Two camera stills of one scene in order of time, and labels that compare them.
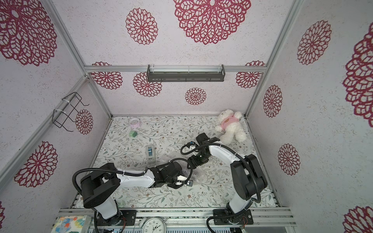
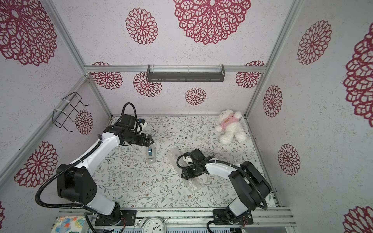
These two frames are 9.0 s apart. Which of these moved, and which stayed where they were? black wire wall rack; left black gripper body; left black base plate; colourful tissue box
Moved: left black gripper body
Stayed: colourful tissue box; black wire wall rack; left black base plate
